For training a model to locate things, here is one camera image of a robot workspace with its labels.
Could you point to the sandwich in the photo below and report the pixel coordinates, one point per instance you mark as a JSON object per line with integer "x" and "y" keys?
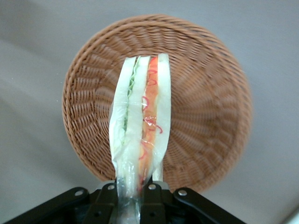
{"x": 135, "y": 105}

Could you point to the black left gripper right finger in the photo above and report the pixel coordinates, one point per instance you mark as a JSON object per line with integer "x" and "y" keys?
{"x": 158, "y": 205}

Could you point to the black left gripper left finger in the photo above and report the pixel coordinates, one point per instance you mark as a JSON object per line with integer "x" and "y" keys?
{"x": 98, "y": 205}

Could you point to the brown wicker basket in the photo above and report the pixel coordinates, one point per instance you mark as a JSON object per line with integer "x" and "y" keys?
{"x": 198, "y": 105}

